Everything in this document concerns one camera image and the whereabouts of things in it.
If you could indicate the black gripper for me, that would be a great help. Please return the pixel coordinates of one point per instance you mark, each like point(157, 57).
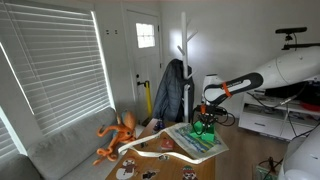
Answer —
point(208, 110)

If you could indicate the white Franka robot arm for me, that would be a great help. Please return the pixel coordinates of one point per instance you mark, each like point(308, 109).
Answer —
point(293, 66)

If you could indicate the green lunchbox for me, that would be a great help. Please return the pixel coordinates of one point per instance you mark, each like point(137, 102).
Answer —
point(206, 136)

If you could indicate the white printed tote bag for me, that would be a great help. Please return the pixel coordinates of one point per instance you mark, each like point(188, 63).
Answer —
point(196, 145)

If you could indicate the small red toy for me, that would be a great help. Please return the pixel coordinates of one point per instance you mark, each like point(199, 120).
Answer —
point(167, 144)

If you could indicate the dark grey jacket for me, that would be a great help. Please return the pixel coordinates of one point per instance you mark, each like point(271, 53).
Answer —
point(170, 93)

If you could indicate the dark blue toy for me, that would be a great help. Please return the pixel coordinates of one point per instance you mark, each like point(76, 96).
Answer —
point(159, 125)

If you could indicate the gnome sticker green hat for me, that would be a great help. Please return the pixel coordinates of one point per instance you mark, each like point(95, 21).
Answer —
point(189, 173)

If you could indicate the white shelf cabinet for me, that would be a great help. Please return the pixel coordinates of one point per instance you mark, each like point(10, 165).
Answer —
point(263, 123)

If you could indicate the small grey sticker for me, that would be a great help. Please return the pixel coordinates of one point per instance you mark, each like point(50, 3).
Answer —
point(163, 157)

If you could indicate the wooden coffee table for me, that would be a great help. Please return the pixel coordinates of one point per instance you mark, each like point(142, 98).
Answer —
point(173, 168)

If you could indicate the white coat rack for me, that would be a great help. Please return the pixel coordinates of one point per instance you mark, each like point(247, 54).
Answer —
point(184, 50)

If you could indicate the green patterned floor box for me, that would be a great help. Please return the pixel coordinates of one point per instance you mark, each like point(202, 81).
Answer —
point(265, 172)

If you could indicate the dark character sticker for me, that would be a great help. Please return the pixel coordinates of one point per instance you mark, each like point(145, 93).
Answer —
point(150, 174)

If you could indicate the orange plush octopus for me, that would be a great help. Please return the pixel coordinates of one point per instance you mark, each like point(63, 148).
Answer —
point(121, 131)

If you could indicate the white entry door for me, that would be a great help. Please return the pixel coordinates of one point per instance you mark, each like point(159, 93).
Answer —
point(145, 56)

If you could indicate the snowman sticker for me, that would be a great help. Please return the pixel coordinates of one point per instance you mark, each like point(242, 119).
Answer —
point(127, 168)

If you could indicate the red flat item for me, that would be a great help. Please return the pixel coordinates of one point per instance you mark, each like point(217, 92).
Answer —
point(310, 106)

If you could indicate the light grey sofa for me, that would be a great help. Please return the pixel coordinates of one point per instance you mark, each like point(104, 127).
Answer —
point(63, 150)

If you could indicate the wide white window blind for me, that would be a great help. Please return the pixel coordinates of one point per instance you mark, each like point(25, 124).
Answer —
point(56, 66)

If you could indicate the narrow white window blind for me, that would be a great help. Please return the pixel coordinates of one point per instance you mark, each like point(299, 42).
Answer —
point(8, 143)

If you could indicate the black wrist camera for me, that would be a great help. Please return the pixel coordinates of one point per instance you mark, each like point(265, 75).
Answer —
point(220, 110)

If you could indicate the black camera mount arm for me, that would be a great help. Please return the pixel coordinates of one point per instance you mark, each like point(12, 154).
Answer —
point(300, 45)

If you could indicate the black bar camera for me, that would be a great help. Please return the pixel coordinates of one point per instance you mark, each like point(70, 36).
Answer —
point(290, 30)

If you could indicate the dark wall switch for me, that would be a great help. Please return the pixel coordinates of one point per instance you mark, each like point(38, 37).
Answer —
point(107, 32)

